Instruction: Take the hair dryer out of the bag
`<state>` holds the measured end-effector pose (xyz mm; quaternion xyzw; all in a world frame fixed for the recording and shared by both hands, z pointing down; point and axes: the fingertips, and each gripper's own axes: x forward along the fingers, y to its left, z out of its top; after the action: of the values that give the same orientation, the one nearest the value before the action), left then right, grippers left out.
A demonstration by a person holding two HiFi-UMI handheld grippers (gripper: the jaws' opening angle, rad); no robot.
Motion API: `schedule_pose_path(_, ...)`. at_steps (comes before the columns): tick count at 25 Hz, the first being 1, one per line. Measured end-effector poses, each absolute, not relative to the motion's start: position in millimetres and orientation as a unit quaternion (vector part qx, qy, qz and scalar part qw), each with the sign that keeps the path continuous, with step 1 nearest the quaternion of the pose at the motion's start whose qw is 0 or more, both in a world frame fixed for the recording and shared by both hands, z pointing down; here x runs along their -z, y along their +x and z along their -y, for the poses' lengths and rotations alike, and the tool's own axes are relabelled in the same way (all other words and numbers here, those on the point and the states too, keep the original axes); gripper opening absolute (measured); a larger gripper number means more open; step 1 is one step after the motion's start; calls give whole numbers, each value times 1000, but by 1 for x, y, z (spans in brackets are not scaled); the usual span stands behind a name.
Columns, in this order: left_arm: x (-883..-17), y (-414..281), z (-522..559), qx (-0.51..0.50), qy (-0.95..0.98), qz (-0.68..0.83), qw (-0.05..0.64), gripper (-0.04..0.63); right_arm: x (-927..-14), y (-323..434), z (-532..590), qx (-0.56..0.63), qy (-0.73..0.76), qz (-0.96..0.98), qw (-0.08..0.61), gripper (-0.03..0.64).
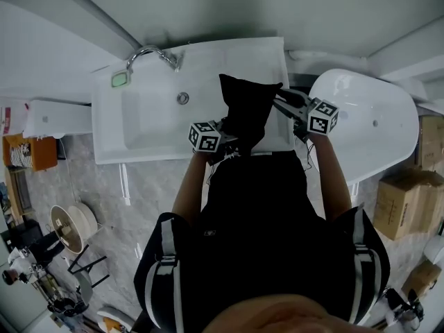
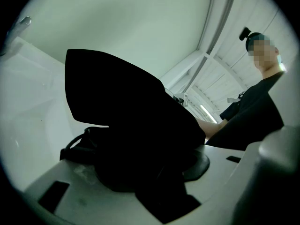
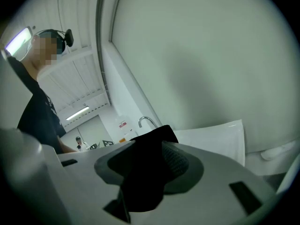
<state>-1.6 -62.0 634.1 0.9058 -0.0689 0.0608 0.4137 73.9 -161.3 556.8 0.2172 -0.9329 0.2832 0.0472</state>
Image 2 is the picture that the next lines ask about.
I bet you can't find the person's right forearm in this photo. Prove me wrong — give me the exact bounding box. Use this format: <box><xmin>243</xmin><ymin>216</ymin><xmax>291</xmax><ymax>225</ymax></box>
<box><xmin>196</xmin><ymin>118</ymin><xmax>228</xmax><ymax>141</ymax></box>

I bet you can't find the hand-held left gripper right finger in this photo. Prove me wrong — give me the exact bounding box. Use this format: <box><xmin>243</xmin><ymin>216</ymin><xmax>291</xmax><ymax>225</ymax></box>
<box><xmin>168</xmin><ymin>145</ymin><xmax>246</xmax><ymax>225</ymax></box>

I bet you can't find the grey harness strap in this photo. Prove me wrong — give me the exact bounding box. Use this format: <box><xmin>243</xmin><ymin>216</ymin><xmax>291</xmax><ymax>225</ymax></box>
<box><xmin>226</xmin><ymin>90</ymin><xmax>247</xmax><ymax>103</ymax></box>

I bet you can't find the chrome faucet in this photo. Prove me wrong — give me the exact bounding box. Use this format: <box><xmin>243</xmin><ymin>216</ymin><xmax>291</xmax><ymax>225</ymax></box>
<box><xmin>0</xmin><ymin>15</ymin><xmax>32</xmax><ymax>57</ymax></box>

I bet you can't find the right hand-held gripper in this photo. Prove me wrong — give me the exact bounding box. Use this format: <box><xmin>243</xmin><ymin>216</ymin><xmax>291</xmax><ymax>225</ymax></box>
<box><xmin>173</xmin><ymin>93</ymin><xmax>189</xmax><ymax>107</ymax></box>

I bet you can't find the grey wall pipe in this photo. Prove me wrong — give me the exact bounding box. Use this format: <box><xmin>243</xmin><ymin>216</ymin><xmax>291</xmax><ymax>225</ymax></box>
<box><xmin>184</xmin><ymin>0</ymin><xmax>239</xmax><ymax>92</ymax></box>

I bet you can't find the person's head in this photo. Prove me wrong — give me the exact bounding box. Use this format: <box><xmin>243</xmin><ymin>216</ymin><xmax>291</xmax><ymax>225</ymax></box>
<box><xmin>245</xmin><ymin>31</ymin><xmax>287</xmax><ymax>80</ymax></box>

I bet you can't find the black head-worn camera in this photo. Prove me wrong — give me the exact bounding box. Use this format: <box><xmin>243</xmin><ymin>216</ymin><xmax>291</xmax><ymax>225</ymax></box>
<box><xmin>238</xmin><ymin>26</ymin><xmax>270</xmax><ymax>53</ymax></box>

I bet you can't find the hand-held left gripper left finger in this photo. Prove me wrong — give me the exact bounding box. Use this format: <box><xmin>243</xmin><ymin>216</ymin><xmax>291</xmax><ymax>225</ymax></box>
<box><xmin>23</xmin><ymin>160</ymin><xmax>165</xmax><ymax>225</ymax></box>

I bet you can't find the person in black shirt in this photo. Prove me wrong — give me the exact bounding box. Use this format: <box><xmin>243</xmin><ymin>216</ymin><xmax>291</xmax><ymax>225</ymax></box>
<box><xmin>205</xmin><ymin>71</ymin><xmax>286</xmax><ymax>151</ymax></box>

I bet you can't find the ceiling tube light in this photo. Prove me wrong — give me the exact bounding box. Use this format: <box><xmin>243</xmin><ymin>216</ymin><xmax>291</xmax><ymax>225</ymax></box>
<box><xmin>199</xmin><ymin>104</ymin><xmax>218</xmax><ymax>124</ymax></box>

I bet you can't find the black cloth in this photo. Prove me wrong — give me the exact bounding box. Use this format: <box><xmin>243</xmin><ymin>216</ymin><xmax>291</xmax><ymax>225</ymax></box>
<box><xmin>59</xmin><ymin>48</ymin><xmax>211</xmax><ymax>196</ymax></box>

